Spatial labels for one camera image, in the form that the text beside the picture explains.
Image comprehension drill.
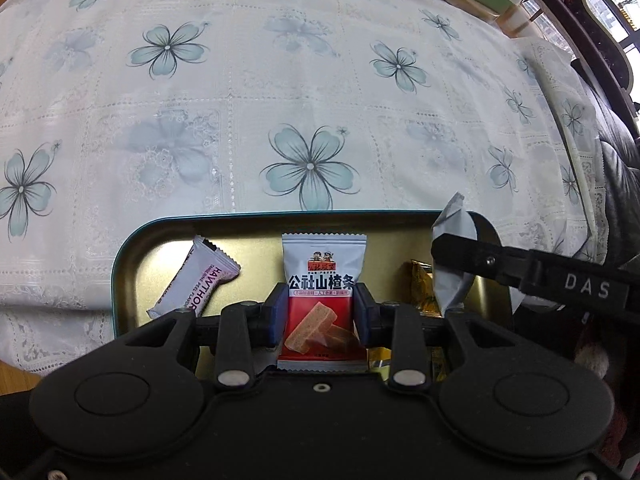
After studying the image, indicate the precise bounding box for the red white snack packet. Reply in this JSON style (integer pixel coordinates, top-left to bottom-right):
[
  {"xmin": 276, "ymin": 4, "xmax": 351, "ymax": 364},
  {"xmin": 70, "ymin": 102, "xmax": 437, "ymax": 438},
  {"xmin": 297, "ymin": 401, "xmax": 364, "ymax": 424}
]
[{"xmin": 276, "ymin": 232, "xmax": 368, "ymax": 373}]

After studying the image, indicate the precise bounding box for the yellow green snack packet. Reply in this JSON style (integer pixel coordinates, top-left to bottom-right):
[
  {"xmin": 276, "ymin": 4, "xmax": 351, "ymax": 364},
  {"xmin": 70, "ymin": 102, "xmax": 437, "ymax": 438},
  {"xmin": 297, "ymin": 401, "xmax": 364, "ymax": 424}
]
[{"xmin": 409, "ymin": 259, "xmax": 446, "ymax": 320}]

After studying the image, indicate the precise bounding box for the dark wooden framed sofa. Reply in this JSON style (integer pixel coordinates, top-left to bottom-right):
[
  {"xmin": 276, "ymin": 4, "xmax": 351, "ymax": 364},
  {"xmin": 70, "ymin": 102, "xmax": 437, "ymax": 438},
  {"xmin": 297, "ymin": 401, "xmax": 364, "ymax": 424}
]
[{"xmin": 520, "ymin": 0, "xmax": 640, "ymax": 111}]

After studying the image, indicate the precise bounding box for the gold metal tin tray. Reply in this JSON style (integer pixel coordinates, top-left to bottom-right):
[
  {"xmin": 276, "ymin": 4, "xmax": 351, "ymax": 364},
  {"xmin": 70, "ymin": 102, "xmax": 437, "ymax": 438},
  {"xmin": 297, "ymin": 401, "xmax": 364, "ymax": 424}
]
[{"xmin": 111, "ymin": 210, "xmax": 518, "ymax": 378}]

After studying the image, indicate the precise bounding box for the fluffy beige fabric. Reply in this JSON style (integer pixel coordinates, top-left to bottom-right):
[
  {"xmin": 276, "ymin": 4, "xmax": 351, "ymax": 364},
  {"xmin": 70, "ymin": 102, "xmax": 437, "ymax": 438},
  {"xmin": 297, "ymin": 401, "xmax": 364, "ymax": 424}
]
[{"xmin": 572, "ymin": 320, "xmax": 631, "ymax": 466}]

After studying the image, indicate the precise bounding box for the window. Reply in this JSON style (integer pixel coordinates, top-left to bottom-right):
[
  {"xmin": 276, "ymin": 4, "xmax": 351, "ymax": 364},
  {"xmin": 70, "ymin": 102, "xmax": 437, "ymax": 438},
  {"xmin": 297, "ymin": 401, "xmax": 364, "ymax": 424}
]
[{"xmin": 590, "ymin": 0, "xmax": 640, "ymax": 56}]

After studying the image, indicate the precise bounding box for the silver crinkled snack packet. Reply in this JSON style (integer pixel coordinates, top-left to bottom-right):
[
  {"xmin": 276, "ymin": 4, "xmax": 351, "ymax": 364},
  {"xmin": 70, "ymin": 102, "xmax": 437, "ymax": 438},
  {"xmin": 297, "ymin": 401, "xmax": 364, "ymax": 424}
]
[{"xmin": 431, "ymin": 191, "xmax": 476, "ymax": 313}]

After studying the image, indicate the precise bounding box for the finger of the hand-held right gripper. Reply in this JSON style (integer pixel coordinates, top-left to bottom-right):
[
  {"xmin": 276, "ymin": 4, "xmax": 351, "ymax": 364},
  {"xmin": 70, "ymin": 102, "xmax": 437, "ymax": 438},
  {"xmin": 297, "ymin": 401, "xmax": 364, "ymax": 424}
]
[{"xmin": 431, "ymin": 232, "xmax": 531, "ymax": 297}]

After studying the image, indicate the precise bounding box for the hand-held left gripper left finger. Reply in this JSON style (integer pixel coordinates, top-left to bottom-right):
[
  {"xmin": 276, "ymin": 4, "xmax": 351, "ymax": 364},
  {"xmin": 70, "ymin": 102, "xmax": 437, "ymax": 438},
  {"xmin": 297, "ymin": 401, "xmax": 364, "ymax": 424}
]
[{"xmin": 122, "ymin": 282, "xmax": 292, "ymax": 393}]

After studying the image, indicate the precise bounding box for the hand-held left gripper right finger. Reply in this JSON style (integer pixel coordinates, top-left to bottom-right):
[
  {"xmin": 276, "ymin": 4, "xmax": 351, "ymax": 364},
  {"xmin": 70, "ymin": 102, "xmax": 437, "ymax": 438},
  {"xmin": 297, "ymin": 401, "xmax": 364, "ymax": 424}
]
[{"xmin": 352, "ymin": 282, "xmax": 518, "ymax": 393}]

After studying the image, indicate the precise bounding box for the pink white snack bar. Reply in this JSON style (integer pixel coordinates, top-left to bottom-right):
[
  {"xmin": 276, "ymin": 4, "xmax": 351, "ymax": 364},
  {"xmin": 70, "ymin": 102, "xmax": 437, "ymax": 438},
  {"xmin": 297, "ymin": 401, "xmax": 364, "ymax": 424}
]
[{"xmin": 146, "ymin": 236, "xmax": 242, "ymax": 320}]

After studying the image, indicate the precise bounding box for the white floral tablecloth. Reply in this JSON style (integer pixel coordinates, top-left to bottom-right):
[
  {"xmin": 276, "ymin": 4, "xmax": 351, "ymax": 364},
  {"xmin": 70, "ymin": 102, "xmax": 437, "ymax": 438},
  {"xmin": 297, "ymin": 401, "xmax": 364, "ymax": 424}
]
[{"xmin": 0, "ymin": 0, "xmax": 613, "ymax": 378}]

